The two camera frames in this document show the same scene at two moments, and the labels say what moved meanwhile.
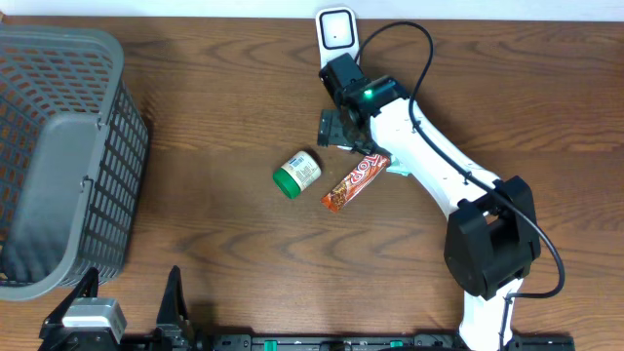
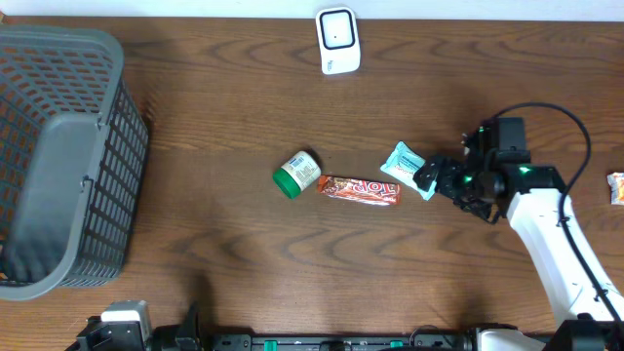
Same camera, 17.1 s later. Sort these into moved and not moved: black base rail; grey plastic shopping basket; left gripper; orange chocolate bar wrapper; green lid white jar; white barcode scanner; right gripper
Moved: orange chocolate bar wrapper; right gripper; left gripper
Not moved: green lid white jar; grey plastic shopping basket; black base rail; white barcode scanner
